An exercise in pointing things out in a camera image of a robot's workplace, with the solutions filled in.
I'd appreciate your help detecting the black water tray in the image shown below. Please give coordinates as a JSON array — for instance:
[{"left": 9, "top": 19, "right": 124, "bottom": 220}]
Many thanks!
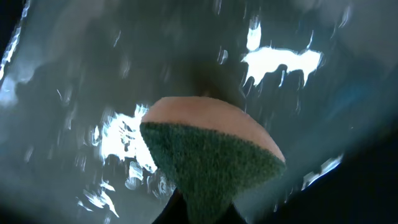
[{"left": 1, "top": 1, "right": 397, "bottom": 223}]

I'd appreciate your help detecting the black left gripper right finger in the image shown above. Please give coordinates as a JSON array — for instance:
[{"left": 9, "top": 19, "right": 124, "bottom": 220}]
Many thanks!
[{"left": 219, "top": 203, "right": 248, "bottom": 224}]

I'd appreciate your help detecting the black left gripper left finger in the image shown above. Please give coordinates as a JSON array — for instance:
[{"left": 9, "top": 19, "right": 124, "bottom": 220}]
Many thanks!
[{"left": 152, "top": 189, "right": 189, "bottom": 224}]

